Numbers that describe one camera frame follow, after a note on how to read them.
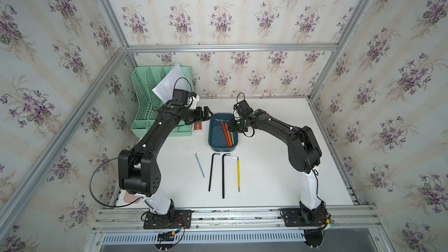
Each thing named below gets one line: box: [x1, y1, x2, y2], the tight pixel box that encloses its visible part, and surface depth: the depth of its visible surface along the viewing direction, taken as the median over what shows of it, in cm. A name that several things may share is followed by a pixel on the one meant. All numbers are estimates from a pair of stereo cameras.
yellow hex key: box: [231, 155, 241, 193], surface depth 89 cm
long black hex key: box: [222, 152, 232, 199], surface depth 88 cm
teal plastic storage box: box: [208, 113, 239, 152], surface depth 100 cm
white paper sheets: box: [151, 63, 192, 104], surface depth 90 cm
